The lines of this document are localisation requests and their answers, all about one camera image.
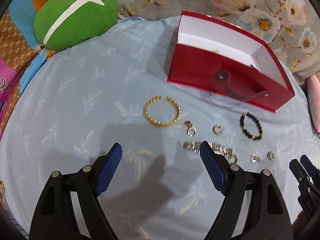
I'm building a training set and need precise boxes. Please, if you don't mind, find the black bead bracelet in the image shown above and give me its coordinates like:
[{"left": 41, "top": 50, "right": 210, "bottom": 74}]
[{"left": 239, "top": 112, "right": 264, "bottom": 141}]

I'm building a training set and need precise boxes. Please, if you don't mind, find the gold hoop earring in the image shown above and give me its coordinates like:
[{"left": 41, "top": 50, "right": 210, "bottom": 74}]
[{"left": 213, "top": 125, "right": 224, "bottom": 136}]

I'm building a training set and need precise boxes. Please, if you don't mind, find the gold twisted bangle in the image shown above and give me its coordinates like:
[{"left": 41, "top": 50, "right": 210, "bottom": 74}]
[{"left": 143, "top": 95, "right": 182, "bottom": 127}]

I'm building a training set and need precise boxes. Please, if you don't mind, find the red jewelry box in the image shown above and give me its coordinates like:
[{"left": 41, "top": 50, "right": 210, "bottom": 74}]
[{"left": 167, "top": 11, "right": 295, "bottom": 112}]

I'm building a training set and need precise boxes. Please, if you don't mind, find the pink patterned pillow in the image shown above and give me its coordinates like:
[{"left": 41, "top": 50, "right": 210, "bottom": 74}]
[{"left": 306, "top": 74, "right": 320, "bottom": 135}]

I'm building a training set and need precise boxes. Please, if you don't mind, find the light blue palm cloth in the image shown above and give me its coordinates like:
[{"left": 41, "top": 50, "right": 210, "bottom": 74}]
[{"left": 1, "top": 17, "right": 319, "bottom": 239}]

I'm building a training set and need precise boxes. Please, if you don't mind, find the grey floral blanket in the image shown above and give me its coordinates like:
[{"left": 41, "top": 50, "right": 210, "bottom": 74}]
[{"left": 116, "top": 0, "right": 319, "bottom": 84}]

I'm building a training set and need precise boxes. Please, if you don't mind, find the colourful cartoon bedsheet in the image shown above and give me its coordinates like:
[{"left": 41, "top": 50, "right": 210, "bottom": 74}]
[{"left": 1, "top": 0, "right": 55, "bottom": 131}]

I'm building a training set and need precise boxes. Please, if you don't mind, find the green round plush pillow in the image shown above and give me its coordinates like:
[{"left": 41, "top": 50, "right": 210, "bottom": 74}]
[{"left": 34, "top": 0, "right": 118, "bottom": 51}]

